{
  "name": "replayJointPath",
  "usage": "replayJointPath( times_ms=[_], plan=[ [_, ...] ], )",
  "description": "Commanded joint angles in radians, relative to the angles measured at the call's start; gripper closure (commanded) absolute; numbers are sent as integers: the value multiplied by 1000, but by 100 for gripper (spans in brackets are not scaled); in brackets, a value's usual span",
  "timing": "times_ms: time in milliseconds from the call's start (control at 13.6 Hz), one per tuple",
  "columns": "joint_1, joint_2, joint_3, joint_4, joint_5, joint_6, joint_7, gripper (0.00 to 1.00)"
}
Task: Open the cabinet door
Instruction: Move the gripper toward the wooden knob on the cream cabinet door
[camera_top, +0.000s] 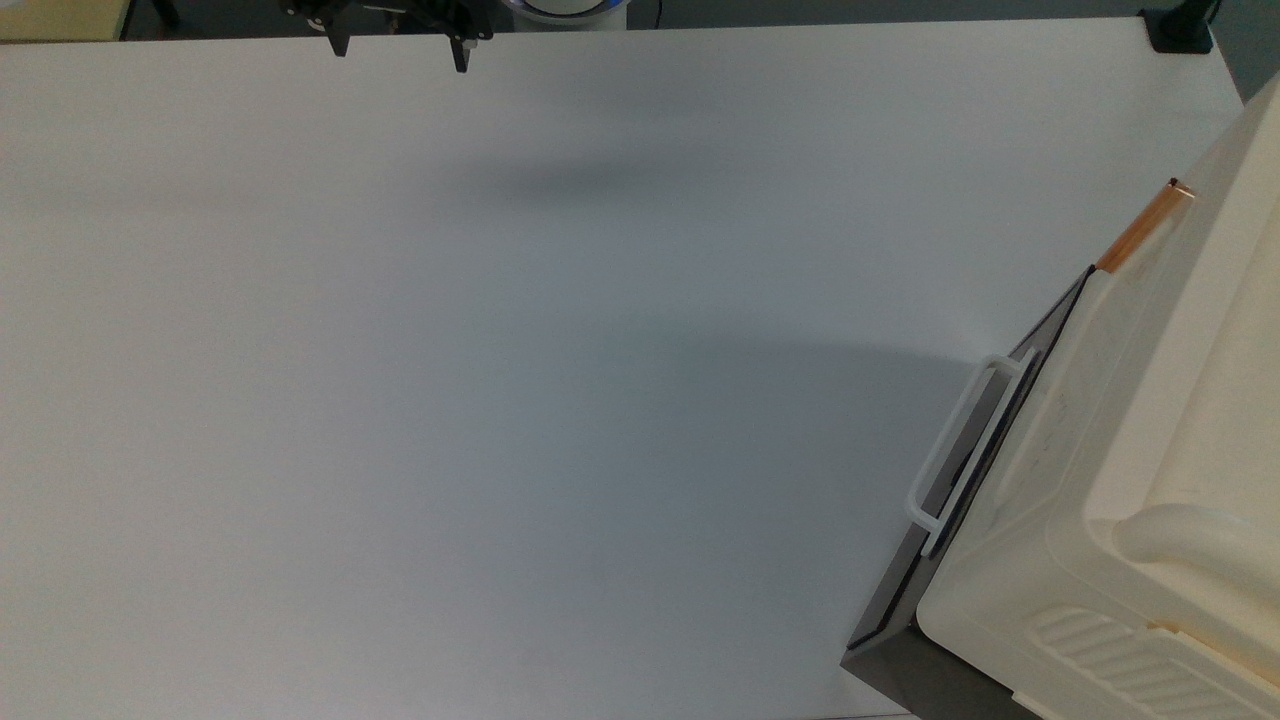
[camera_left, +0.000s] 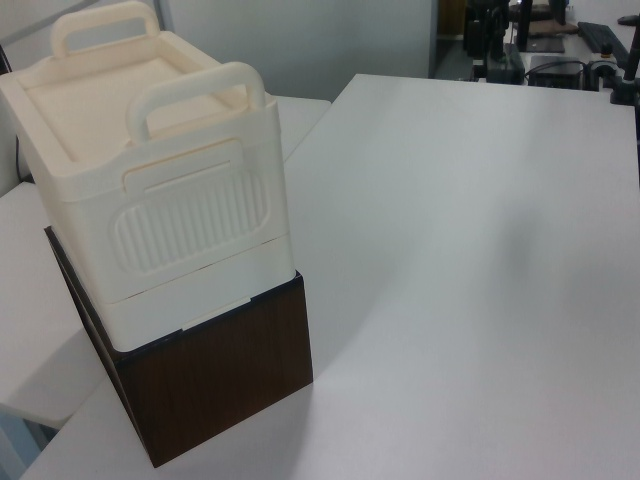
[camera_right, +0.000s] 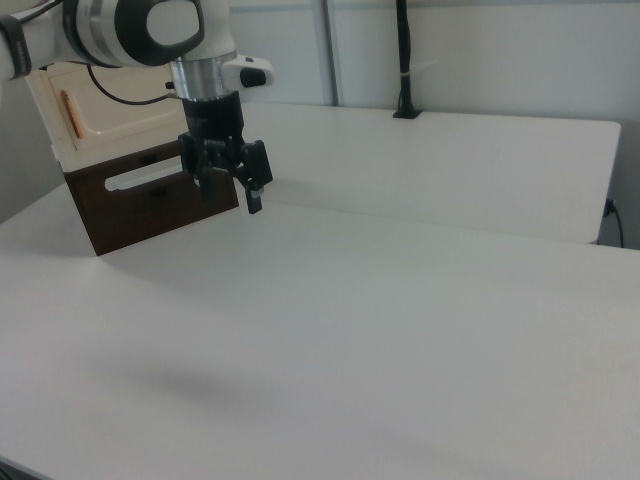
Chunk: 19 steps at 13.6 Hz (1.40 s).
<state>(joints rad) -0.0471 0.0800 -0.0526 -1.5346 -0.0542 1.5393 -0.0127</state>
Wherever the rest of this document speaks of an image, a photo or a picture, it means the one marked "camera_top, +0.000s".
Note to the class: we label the dark brown drawer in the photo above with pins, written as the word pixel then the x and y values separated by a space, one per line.
pixel 935 655

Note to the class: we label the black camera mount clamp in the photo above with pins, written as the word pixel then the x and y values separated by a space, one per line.
pixel 1180 35

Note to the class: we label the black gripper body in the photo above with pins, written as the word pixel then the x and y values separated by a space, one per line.
pixel 400 10

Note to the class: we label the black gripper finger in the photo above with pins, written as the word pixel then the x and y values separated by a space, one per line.
pixel 339 44
pixel 459 55

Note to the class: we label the light wooden desk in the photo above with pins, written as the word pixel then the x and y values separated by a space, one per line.
pixel 55 18

